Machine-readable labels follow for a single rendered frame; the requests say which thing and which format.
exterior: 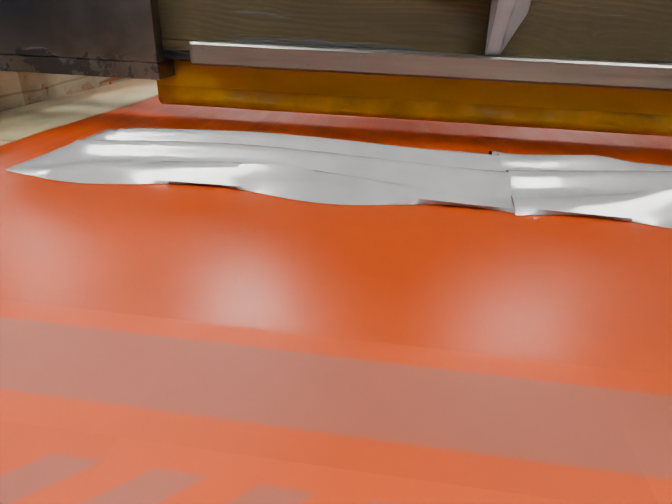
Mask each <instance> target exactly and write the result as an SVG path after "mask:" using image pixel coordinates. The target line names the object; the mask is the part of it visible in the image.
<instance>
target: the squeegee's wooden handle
mask: <svg viewBox="0 0 672 504"><path fill-rule="evenodd" d="M157 2H158V11H159V20H160V29H161V38H162V47H163V56H164V60H181V61H190V50H189V42H193V41H200V40H203V41H224V42H244V43H265V44H285V45H306V46H326V47H347V48H367V49H388V50H408V51H429V52H449V53H470V54H484V53H485V45H486V37H487V31H488V23H489V14H490V7H491V0H157ZM500 55H511V56H531V57H552V58H572V59H593V60H613V61H634V62H654V63H672V0H531V3H530V7H529V10H528V13H527V15H526V17H525V18H524V20H523V21H522V23H521V24H520V26H519V27H518V28H517V30H516V31H515V33H514V34H513V36H512V37H511V39H510V40H509V42H508V43H507V45H506V46H505V48H504V49H503V51H502V52H501V54H500Z"/></svg>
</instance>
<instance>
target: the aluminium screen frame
mask: <svg viewBox="0 0 672 504"><path fill-rule="evenodd" d="M129 79H133V78H116V77H99V76H81V75H64V74H47V73H30V72H13V71H0V112H1V111H5V110H9V109H13V108H17V107H21V106H25V105H29V104H33V103H37V102H42V101H46V100H50V99H54V98H58V97H62V96H66V95H70V94H74V93H78V92H82V91H86V90H90V89H94V88H98V87H102V86H106V85H110V84H114V83H117V82H121V81H125V80H129Z"/></svg>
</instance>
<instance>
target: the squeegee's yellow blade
mask: <svg viewBox="0 0 672 504"><path fill-rule="evenodd" d="M174 65H175V75H174V76H171V77H167V78H164V79H160V80H157V85H173V86H190V87H207V88H224V89H240V90H257V91H274V92H291V93H307V94H324V95H341V96H358V97H374V98H391V99H408V100H425V101H441V102H458V103H475V104H492V105H508V106H525V107H542V108H559V109H575V110H592V111H609V112H626V113H642V114H659V115H672V91H663V90H644V89H626V88H608V87H589V86H571V85H553V84H535V83H516V82H498V81H480V80H461V79H443V78H425V77H406V76H388V75H370V74H351V73H333V72H315V71H296V70H278V69H260V68H241V67H223V66H205V65H193V64H191V61H181V60H174Z"/></svg>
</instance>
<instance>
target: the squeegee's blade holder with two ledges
mask: <svg viewBox="0 0 672 504"><path fill-rule="evenodd" d="M189 50H190V61H191V64H193V65H205V66H223V67H241V68H260V69H278V70H296V71H315V72H333V73H351V74H370V75H388V76H406V77H425V78H443V79H461V80H480V81H498V82H516V83H535V84H553V85H571V86H589V87H608V88H626V89H644V90H663V91H672V63H654V62H634V61H613V60H593V59H572V58H552V57H531V56H511V55H499V56H485V55H484V54H470V53H449V52H429V51H408V50H388V49H367V48H347V47H326V46H306V45H285V44H265V43H244V42H224V41H203V40H200V41H193V42H189Z"/></svg>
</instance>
